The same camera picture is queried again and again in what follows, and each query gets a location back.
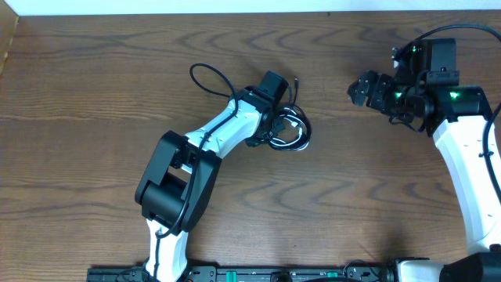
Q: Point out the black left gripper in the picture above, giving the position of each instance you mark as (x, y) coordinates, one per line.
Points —
(265, 137)

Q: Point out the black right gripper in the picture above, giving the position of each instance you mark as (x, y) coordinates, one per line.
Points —
(376, 94)

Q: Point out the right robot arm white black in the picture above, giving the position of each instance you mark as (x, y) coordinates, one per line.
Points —
(425, 95)

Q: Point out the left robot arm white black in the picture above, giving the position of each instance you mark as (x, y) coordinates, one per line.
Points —
(176, 186)

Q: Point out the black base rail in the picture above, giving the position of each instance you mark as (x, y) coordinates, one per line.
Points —
(356, 272)

